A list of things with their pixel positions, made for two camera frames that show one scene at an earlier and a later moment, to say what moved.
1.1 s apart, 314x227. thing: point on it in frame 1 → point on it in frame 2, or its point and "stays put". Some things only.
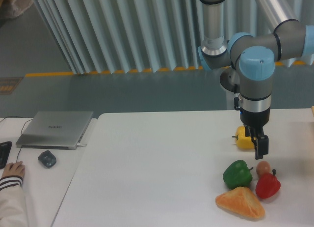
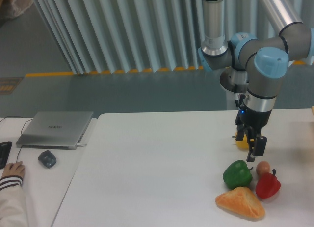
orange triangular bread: (240, 200) stays put
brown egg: (263, 167) stays put
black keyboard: (5, 148) stays put
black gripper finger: (247, 131) → (240, 134)
